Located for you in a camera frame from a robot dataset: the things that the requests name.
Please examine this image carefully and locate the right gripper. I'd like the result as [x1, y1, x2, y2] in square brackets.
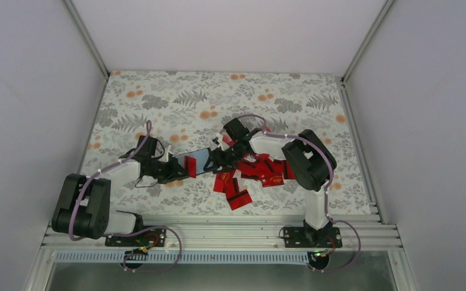
[204, 141, 246, 174]

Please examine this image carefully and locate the black leather card holder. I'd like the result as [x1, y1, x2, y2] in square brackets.
[175, 148, 215, 178]

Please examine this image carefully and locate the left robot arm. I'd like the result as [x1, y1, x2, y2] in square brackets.
[51, 136, 189, 246]

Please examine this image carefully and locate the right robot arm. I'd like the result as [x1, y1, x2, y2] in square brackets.
[198, 118, 337, 247]

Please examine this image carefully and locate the red vip card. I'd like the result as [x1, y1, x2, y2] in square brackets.
[213, 170, 236, 193]
[261, 174, 285, 187]

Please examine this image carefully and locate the red card front bottom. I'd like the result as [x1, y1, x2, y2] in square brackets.
[224, 178, 252, 210]

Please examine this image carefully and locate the floral patterned table mat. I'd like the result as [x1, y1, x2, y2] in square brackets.
[75, 71, 373, 216]

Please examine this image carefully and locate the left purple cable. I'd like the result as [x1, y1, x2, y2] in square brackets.
[68, 119, 183, 274]

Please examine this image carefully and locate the purple cable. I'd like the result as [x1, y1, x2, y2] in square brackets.
[218, 114, 362, 275]
[68, 119, 183, 274]

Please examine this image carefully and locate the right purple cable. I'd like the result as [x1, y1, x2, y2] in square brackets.
[218, 114, 362, 275]

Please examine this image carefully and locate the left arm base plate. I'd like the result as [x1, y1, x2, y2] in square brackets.
[105, 229, 167, 248]

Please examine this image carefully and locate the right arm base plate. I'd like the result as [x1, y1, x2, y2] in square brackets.
[279, 226, 343, 249]

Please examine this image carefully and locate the aluminium rail frame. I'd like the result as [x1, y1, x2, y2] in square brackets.
[39, 202, 404, 252]

